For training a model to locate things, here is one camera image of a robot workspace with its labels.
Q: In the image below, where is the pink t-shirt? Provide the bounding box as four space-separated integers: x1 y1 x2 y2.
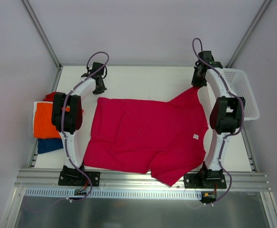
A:
83 87 208 186

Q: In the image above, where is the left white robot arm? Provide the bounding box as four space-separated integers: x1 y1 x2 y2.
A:
51 62 107 169

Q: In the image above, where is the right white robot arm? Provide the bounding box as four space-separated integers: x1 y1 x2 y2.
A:
191 51 245 171

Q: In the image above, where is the white plastic mesh basket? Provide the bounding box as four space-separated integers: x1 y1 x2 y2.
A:
223 68 260 121

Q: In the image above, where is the red folded t-shirt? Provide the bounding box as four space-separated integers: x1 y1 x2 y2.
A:
43 92 56 102

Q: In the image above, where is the orange folded t-shirt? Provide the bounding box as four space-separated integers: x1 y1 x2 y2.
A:
33 103 61 139

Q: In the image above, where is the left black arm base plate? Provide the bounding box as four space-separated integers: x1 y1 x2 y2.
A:
58 165 101 187

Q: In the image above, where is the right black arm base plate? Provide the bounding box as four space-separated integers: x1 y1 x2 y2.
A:
183 168 227 189

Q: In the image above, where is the right aluminium frame post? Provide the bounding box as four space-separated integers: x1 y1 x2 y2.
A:
226 0 273 68

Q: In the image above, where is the aluminium frame post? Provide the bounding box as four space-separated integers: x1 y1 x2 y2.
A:
20 0 61 69
226 0 273 68

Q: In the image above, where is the left aluminium frame post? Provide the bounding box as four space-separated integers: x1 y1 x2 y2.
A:
20 0 61 69

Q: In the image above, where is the aluminium mounting rail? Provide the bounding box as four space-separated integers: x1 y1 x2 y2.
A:
14 168 272 192

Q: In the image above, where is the white slotted cable duct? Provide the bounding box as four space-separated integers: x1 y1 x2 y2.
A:
25 188 202 200

